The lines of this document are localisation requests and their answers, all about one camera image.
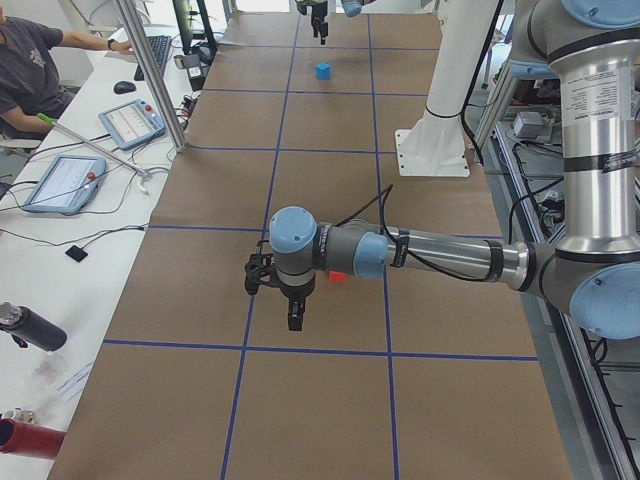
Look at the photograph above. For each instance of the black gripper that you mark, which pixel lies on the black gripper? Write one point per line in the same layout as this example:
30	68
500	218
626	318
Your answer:
295	294
318	14

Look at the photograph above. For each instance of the blue cube block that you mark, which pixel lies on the blue cube block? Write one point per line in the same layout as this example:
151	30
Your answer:
323	71

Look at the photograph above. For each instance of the red cube block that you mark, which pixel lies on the red cube block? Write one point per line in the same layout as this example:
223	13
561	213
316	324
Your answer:
337	277

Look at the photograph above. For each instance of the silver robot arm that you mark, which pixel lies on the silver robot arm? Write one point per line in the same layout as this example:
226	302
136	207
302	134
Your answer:
350	8
591	46

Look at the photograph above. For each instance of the black keyboard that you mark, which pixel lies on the black keyboard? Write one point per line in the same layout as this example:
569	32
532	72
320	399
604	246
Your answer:
160	47

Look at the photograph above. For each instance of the black computer mouse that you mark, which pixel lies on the black computer mouse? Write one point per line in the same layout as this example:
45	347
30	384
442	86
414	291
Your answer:
124	87

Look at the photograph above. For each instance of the far blue teach pendant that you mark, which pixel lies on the far blue teach pendant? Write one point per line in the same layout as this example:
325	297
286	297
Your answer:
132	124

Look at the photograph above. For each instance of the blue teach pendant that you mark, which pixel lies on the blue teach pendant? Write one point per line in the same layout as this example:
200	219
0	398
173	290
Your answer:
68	184
132	124

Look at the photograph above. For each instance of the small black square pad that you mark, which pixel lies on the small black square pad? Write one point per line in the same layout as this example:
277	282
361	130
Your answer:
76	253

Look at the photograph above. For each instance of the near blue teach pendant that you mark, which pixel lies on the near blue teach pendant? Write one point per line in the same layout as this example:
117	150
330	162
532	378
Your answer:
68	184

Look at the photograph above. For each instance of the black water bottle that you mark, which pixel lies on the black water bottle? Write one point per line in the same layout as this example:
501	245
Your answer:
29	328

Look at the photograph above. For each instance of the person in grey shirt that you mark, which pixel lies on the person in grey shirt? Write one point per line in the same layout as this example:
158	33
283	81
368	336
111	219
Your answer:
30	82

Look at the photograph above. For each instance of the red bottle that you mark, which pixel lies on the red bottle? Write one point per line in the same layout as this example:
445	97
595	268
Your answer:
30	440

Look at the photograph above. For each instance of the wrist black camera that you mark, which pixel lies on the wrist black camera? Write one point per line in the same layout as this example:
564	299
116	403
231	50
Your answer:
260	271

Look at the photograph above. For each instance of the aluminium frame post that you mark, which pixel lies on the aluminium frame post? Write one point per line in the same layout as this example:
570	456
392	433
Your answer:
155	82

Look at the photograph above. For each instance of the green handled grabber stick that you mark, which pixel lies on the green handled grabber stick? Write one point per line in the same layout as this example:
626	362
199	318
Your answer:
143	174

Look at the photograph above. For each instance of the aluminium table frame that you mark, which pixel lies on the aluminium table frame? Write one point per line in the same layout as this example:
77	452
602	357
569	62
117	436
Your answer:
584	316

